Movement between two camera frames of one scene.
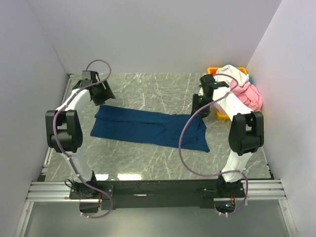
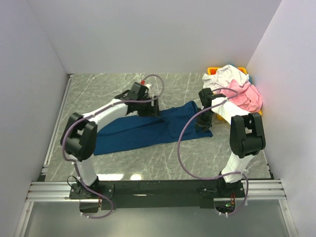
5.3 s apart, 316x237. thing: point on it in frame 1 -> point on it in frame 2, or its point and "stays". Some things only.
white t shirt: x=241 y=78 stays
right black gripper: x=195 y=106 -> x=204 y=125
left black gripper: x=106 y=95 -> x=152 y=110
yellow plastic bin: x=212 y=71 stays
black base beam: x=156 y=194 stays
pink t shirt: x=248 y=94 stays
